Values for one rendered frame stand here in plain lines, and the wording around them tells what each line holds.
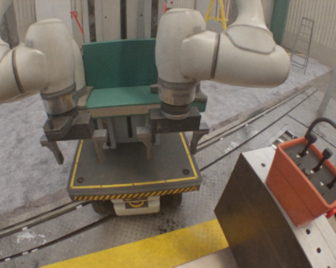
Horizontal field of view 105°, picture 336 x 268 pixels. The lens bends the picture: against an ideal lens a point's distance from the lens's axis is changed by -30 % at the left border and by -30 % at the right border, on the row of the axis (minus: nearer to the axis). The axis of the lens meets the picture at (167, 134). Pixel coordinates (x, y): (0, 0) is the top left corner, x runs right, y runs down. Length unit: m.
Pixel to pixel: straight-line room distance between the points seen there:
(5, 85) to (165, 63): 0.33
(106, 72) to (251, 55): 0.61
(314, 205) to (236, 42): 0.36
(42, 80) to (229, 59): 0.36
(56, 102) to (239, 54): 0.38
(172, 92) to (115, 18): 0.54
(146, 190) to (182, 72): 0.64
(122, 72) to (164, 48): 0.46
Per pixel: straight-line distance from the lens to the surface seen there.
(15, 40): 0.69
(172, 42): 0.36
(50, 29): 0.39
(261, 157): 0.60
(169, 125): 0.46
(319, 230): 0.55
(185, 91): 0.40
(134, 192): 0.88
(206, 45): 0.35
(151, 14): 0.81
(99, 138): 0.49
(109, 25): 0.86
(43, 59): 0.38
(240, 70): 0.36
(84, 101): 0.72
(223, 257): 0.80
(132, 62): 0.79
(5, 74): 0.40
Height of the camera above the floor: 1.05
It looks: 38 degrees down
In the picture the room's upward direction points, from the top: 3 degrees clockwise
